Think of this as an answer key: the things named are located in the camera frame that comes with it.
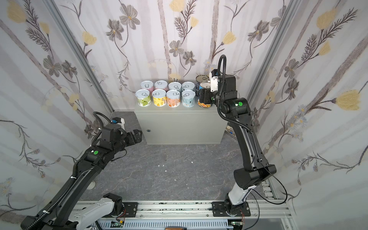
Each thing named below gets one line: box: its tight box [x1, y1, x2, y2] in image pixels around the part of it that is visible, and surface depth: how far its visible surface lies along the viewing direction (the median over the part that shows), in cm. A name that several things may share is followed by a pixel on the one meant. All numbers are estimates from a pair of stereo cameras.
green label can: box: [135, 89, 151, 108], surface depth 75 cm
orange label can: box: [166, 89, 181, 108], surface depth 75 cm
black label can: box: [195, 74, 210, 87], surface depth 77 cm
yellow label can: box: [151, 88, 167, 107], surface depth 75 cm
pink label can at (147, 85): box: [139, 80, 154, 93], surface depth 80 cm
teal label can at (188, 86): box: [181, 81, 196, 92], surface depth 80 cm
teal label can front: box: [181, 89, 196, 108], surface depth 75 cm
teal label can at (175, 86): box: [168, 81, 183, 92], surface depth 79 cm
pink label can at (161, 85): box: [153, 80, 169, 92], surface depth 80 cm
